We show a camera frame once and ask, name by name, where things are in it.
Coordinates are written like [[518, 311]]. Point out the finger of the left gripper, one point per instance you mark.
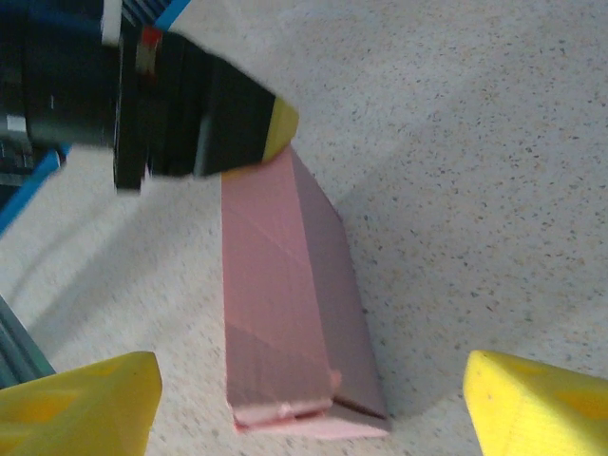
[[237, 123], [237, 174]]

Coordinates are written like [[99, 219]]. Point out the pink paper box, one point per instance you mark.
[[285, 285]]

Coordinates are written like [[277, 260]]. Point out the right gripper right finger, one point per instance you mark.
[[546, 413]]

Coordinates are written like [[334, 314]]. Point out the long aluminium frame rail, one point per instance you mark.
[[19, 351]]

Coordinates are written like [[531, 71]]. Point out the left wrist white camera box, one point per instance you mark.
[[113, 19]]

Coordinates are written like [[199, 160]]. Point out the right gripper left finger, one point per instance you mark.
[[71, 408]]

